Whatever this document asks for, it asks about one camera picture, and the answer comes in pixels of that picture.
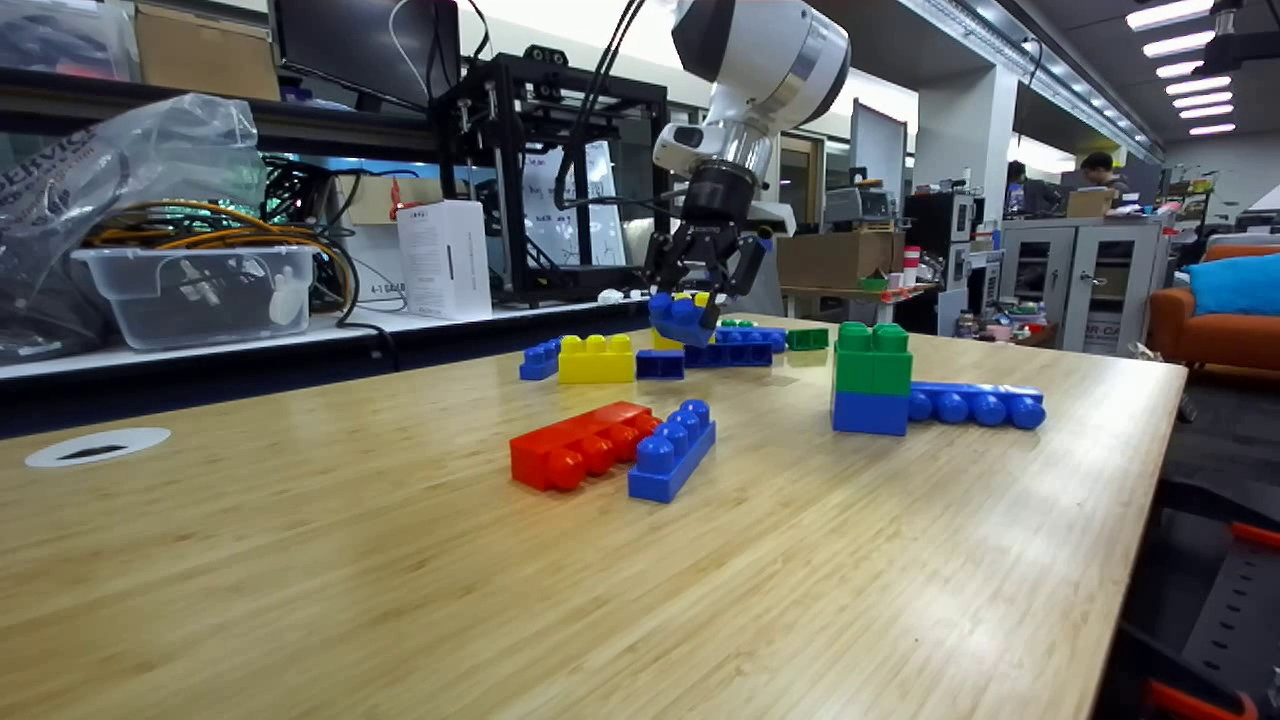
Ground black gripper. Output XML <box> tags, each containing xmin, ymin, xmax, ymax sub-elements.
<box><xmin>652</xmin><ymin>159</ymin><xmax>769</xmax><ymax>297</ymax></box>

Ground small blue brick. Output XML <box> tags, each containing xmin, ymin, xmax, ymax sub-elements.
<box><xmin>649</xmin><ymin>292</ymin><xmax>718</xmax><ymax>345</ymax></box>
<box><xmin>520</xmin><ymin>341</ymin><xmax>562</xmax><ymax>381</ymax></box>

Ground green and blue brick stack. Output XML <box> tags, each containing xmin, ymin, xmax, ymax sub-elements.
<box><xmin>832</xmin><ymin>318</ymin><xmax>912</xmax><ymax>434</ymax></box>

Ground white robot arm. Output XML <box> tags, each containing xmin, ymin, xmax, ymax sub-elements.
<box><xmin>645</xmin><ymin>0</ymin><xmax>852</xmax><ymax>297</ymax></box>

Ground wide blue brick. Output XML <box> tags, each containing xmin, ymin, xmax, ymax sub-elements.
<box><xmin>683</xmin><ymin>329</ymin><xmax>784</xmax><ymax>369</ymax></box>

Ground tall yellow brick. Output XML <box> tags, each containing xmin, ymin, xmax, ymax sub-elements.
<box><xmin>652</xmin><ymin>331</ymin><xmax>683</xmax><ymax>350</ymax></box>

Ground cardboard box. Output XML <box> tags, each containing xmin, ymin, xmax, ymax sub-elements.
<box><xmin>777</xmin><ymin>226</ymin><xmax>905</xmax><ymax>292</ymax></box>

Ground green brick flat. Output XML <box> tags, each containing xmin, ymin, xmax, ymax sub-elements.
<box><xmin>784</xmin><ymin>329</ymin><xmax>829</xmax><ymax>350</ymax></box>

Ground flat yellow brick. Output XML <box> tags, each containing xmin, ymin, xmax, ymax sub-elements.
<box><xmin>562</xmin><ymin>337</ymin><xmax>638</xmax><ymax>385</ymax></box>

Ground long blue brick near red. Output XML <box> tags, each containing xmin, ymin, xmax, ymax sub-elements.
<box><xmin>630</xmin><ymin>400</ymin><xmax>718</xmax><ymax>504</ymax></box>

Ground long blue brick far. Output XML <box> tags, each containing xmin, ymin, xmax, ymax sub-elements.
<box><xmin>910</xmin><ymin>381</ymin><xmax>1048</xmax><ymax>432</ymax></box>

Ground white box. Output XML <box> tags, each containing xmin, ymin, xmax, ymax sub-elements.
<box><xmin>397</xmin><ymin>201</ymin><xmax>492</xmax><ymax>318</ymax></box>

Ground grey cabinet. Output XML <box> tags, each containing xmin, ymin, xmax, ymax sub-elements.
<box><xmin>995</xmin><ymin>219</ymin><xmax>1171</xmax><ymax>354</ymax></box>

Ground orange sofa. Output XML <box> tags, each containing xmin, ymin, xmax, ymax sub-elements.
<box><xmin>1147</xmin><ymin>243</ymin><xmax>1280</xmax><ymax>372</ymax></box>

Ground clear plastic bag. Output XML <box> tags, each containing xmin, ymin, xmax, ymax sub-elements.
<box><xmin>0</xmin><ymin>92</ymin><xmax>264</xmax><ymax>363</ymax></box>

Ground clear plastic bin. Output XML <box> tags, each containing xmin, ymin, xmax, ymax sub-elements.
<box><xmin>76</xmin><ymin>243</ymin><xmax>314</xmax><ymax>350</ymax></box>

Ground white table grommet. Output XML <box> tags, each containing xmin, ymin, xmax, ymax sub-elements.
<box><xmin>25</xmin><ymin>428</ymin><xmax>171</xmax><ymax>470</ymax></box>

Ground black frame 3d printer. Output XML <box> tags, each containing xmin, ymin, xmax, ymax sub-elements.
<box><xmin>438</xmin><ymin>48</ymin><xmax>671</xmax><ymax>305</ymax></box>

